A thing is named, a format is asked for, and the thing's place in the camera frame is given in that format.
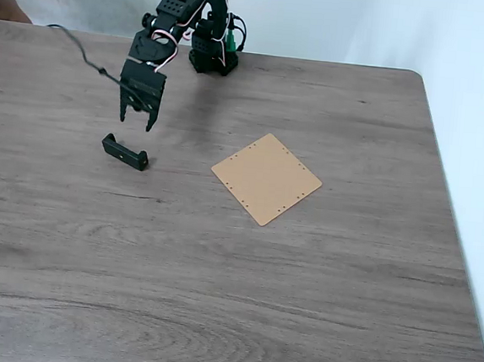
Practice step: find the green circuit board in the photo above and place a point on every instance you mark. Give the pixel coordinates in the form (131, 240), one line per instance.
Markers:
(231, 42)

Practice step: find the black U-shaped block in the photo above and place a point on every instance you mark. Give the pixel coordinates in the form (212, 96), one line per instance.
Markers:
(123, 154)

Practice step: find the small black gripper camera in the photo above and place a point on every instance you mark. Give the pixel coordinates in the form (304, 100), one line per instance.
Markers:
(137, 106)

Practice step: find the tan square board with holes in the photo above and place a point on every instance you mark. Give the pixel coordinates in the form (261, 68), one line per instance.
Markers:
(267, 179)

